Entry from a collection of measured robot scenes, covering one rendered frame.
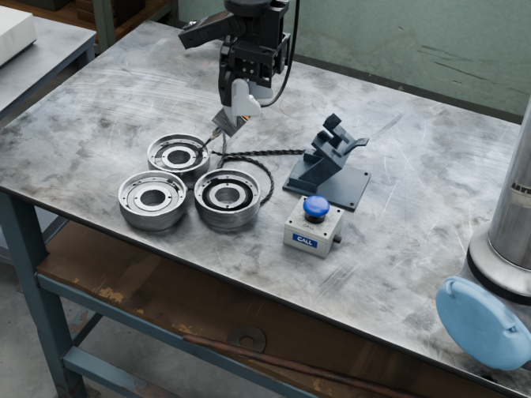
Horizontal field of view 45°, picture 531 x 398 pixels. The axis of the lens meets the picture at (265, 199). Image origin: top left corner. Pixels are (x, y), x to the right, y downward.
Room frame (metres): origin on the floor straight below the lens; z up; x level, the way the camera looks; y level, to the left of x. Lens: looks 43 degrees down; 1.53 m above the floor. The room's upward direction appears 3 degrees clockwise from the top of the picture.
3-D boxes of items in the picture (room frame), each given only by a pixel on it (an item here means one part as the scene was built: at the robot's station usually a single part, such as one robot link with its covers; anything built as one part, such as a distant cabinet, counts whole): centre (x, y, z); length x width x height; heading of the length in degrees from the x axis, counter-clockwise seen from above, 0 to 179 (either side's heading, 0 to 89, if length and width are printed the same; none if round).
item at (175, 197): (0.74, 0.18, 0.82); 0.08 x 0.08 x 0.02
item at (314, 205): (0.70, -0.08, 0.85); 0.04 x 0.04 x 0.05
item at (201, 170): (0.85, 0.15, 0.82); 0.10 x 0.10 x 0.04
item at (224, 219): (0.76, 0.06, 0.82); 0.10 x 0.10 x 0.04
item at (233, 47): (0.83, 0.03, 1.07); 0.09 x 0.08 x 0.12; 70
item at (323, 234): (0.70, -0.08, 0.82); 0.08 x 0.07 x 0.05; 67
